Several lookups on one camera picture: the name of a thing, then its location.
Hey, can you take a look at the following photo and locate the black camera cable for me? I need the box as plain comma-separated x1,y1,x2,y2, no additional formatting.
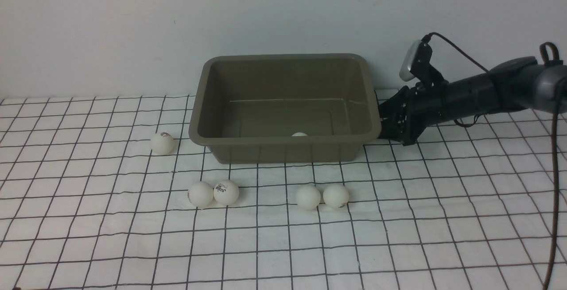
421,33,564,290

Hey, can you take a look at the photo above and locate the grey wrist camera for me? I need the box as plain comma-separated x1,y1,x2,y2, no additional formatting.
399,40,447,89

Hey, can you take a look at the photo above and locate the white ping-pong ball red logo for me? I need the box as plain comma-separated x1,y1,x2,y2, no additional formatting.
213,180,240,206

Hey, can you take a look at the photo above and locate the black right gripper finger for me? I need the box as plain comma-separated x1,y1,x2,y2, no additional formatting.
379,118,406,142

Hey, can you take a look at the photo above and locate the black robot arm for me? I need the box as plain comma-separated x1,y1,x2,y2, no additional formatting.
378,57,567,146

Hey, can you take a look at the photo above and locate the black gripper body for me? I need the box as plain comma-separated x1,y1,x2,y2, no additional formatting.
398,85,450,146

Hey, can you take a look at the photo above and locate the white black grid tablecloth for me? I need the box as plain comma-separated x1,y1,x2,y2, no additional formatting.
0,96,553,290

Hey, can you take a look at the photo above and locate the white ping-pong ball plain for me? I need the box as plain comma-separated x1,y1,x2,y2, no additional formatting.
187,182,214,209

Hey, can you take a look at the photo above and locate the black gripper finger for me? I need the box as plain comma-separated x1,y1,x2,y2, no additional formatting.
378,88,410,119

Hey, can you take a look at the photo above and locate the olive green plastic bin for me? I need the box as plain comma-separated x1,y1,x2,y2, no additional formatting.
189,54,381,164

